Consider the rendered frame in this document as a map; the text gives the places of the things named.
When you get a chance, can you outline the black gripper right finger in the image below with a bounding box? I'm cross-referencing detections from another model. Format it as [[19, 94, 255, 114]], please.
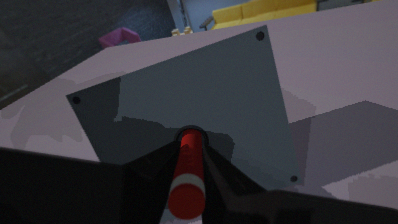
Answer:
[[201, 145, 398, 224]]

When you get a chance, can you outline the dark grey flat panel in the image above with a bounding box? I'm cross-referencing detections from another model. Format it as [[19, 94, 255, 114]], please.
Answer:
[[65, 25, 302, 191]]

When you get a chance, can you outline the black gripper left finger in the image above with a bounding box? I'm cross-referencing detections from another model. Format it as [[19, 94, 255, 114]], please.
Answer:
[[0, 141, 181, 224]]

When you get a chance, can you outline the dark red peg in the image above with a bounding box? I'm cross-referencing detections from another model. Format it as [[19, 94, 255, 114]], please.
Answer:
[[168, 129, 205, 220]]

